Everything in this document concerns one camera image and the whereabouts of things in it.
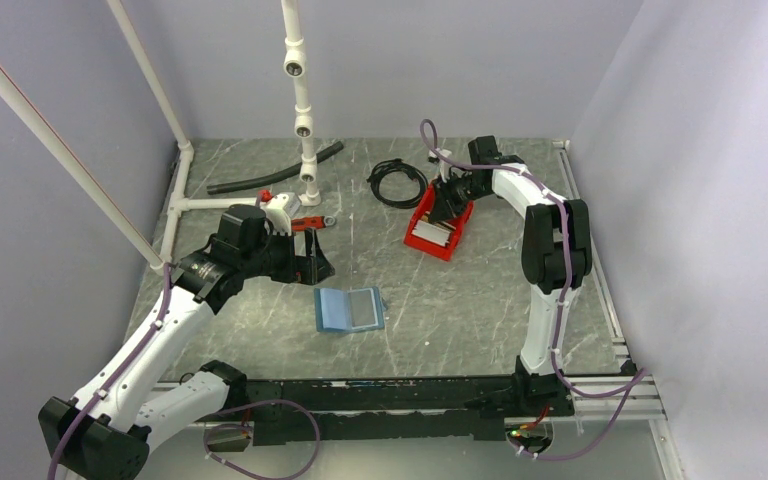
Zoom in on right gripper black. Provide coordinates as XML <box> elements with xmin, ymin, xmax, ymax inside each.
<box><xmin>427</xmin><ymin>171</ymin><xmax>489</xmax><ymax>224</ymax></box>

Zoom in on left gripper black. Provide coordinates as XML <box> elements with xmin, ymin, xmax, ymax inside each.
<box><xmin>240</xmin><ymin>224</ymin><xmax>334</xmax><ymax>285</ymax></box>

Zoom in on red plastic bin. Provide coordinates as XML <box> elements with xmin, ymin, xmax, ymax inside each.
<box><xmin>403</xmin><ymin>187</ymin><xmax>473</xmax><ymax>262</ymax></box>

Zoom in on blue card holder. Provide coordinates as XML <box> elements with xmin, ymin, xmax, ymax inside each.
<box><xmin>314</xmin><ymin>287</ymin><xmax>385</xmax><ymax>334</ymax></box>

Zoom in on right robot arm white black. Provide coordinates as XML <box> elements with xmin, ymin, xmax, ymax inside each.
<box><xmin>429</xmin><ymin>136</ymin><xmax>593</xmax><ymax>376</ymax></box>

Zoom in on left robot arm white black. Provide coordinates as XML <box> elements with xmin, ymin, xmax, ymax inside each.
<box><xmin>38</xmin><ymin>204</ymin><xmax>335</xmax><ymax>479</ymax></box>

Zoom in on white cards in bin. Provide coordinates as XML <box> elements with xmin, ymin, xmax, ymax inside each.
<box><xmin>412</xmin><ymin>220</ymin><xmax>453</xmax><ymax>247</ymax></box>

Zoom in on red handled adjustable wrench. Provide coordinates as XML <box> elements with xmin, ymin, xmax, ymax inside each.
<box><xmin>291</xmin><ymin>215</ymin><xmax>337</xmax><ymax>232</ymax></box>

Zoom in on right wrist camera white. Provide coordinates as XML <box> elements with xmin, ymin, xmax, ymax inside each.
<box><xmin>428</xmin><ymin>149</ymin><xmax>452</xmax><ymax>182</ymax></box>

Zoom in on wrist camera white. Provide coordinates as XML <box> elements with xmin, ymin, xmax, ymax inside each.
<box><xmin>258</xmin><ymin>190</ymin><xmax>301</xmax><ymax>235</ymax></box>
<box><xmin>428</xmin><ymin>149</ymin><xmax>452</xmax><ymax>182</ymax></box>

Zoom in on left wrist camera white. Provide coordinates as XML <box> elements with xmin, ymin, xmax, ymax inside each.
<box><xmin>258</xmin><ymin>190</ymin><xmax>301</xmax><ymax>235</ymax></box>

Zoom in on coiled black cable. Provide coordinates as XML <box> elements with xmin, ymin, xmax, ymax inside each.
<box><xmin>366</xmin><ymin>158</ymin><xmax>430</xmax><ymax>211</ymax></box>

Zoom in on black rubber hose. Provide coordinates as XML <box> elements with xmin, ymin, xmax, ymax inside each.
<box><xmin>206</xmin><ymin>140</ymin><xmax>346</xmax><ymax>196</ymax></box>

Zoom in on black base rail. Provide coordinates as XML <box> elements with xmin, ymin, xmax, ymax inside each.
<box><xmin>204</xmin><ymin>373</ymin><xmax>573</xmax><ymax>446</ymax></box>

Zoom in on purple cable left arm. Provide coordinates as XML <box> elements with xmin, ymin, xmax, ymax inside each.
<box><xmin>46</xmin><ymin>263</ymin><xmax>322</xmax><ymax>480</ymax></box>

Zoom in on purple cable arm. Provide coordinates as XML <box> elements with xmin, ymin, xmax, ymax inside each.
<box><xmin>419</xmin><ymin>119</ymin><xmax>650</xmax><ymax>463</ymax></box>
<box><xmin>46</xmin><ymin>263</ymin><xmax>322</xmax><ymax>480</ymax></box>

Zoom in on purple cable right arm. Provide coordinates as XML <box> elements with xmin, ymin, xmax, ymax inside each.
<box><xmin>419</xmin><ymin>119</ymin><xmax>650</xmax><ymax>463</ymax></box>

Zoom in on aluminium rail right side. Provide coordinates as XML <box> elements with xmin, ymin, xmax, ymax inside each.
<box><xmin>552</xmin><ymin>140</ymin><xmax>667</xmax><ymax>424</ymax></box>

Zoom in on white PVC pipe frame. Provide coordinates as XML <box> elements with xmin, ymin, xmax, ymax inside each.
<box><xmin>0</xmin><ymin>1</ymin><xmax>321</xmax><ymax>272</ymax></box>

